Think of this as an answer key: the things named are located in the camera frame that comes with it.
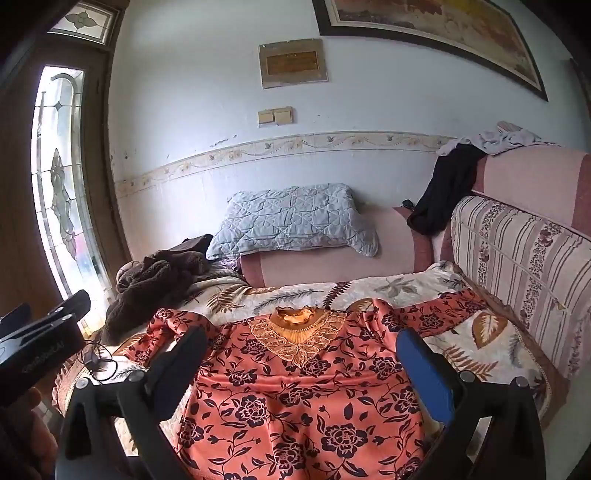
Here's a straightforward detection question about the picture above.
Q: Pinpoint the black charger with cable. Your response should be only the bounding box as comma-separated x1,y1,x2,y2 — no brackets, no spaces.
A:
76,339,119,382

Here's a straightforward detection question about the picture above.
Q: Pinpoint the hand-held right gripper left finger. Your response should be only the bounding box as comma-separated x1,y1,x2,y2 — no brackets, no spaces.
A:
59,325,208,480

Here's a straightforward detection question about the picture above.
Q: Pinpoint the framed wall plaque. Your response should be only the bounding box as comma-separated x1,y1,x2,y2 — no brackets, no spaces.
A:
259,39,329,90

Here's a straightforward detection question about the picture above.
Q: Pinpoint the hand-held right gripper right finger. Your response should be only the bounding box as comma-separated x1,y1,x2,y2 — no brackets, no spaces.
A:
396,329,546,480

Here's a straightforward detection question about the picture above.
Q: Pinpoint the striped floral sofa cushion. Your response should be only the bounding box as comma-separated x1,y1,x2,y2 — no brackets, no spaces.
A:
450,195,591,379

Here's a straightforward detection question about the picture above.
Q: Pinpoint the grey quilted pillow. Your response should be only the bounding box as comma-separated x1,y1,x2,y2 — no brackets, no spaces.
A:
205,183,380,260

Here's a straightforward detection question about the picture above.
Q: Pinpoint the light lilac garment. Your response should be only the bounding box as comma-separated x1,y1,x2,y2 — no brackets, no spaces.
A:
436,121,561,157

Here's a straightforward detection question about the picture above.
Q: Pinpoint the person's left hand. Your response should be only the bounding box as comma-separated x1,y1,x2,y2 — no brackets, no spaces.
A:
19,387,59,468

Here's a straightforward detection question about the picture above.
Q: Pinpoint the purple striped cloth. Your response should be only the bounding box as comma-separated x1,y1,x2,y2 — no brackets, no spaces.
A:
217,256,245,278

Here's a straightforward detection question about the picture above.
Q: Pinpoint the pink headboard cushion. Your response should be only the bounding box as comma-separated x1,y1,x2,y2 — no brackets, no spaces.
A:
238,145,591,416

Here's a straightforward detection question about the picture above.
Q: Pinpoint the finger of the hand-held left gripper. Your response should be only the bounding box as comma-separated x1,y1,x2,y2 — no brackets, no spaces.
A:
45,290,92,325

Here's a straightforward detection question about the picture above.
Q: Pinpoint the leaf print blanket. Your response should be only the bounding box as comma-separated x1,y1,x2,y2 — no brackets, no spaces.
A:
52,261,555,462

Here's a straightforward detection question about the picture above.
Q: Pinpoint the orange floral shirt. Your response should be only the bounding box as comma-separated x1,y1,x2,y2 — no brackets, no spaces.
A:
122,290,488,480

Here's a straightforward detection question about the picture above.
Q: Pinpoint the brown wooden window frame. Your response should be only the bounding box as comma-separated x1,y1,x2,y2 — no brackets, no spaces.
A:
0,0,133,352

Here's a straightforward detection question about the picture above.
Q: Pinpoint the tall stained glass window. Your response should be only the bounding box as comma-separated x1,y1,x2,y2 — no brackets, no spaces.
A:
30,65,112,315

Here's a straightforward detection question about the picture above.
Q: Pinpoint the framed painting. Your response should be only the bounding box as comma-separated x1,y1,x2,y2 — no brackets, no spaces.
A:
312,0,549,102

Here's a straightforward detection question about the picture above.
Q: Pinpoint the dark brown fleece garment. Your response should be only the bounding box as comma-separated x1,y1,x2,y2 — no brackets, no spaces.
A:
100,234,242,346

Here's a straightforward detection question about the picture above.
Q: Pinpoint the black garment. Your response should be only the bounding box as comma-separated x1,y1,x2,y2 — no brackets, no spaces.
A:
406,144,488,235

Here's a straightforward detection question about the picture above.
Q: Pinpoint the small stained glass transom window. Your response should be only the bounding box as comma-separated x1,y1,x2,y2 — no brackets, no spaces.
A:
48,0,122,46

